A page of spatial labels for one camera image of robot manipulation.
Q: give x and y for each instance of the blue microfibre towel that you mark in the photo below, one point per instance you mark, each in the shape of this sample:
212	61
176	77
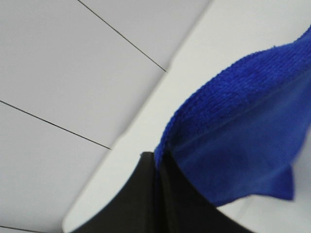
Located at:
239	133

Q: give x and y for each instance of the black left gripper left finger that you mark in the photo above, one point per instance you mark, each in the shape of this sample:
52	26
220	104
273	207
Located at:
137	208

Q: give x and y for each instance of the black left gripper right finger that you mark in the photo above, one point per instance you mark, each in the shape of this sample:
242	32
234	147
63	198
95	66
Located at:
182	209

